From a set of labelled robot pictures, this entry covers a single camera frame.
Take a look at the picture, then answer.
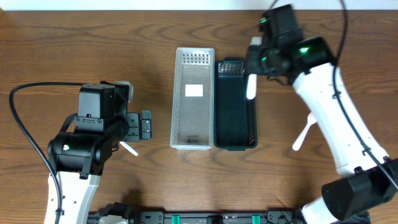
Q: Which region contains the white plastic fork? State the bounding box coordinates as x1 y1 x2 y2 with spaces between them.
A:
245 36 262 100

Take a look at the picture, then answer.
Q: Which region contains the black plastic basket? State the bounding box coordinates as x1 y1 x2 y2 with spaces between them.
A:
214 57 257 151

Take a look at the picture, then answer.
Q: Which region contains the white plastic spoon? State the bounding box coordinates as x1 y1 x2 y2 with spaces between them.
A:
292 113 317 151

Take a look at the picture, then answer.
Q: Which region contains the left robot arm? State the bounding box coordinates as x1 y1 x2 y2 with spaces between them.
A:
45 81 152 223

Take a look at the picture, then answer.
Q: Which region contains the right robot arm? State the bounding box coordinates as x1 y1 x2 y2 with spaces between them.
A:
245 4 397 223

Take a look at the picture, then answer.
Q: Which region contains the white spoon under left gripper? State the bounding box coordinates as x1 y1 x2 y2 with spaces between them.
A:
119 141 139 156

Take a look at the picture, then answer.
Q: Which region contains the clear plastic basket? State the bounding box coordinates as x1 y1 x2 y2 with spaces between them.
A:
170 47 215 151

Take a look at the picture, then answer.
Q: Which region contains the white label in basket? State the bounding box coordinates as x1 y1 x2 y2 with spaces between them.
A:
185 84 203 97

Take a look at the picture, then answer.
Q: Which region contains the right black cable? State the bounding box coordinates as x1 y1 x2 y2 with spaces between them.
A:
267 0 398 190

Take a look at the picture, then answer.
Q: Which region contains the black cable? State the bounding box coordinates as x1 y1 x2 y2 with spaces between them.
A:
8 82 91 224
267 0 398 190

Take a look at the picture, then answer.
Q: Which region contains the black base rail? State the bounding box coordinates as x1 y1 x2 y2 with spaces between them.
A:
86 202 304 224

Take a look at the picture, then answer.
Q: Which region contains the left black cable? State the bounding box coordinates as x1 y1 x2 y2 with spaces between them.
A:
8 82 91 224

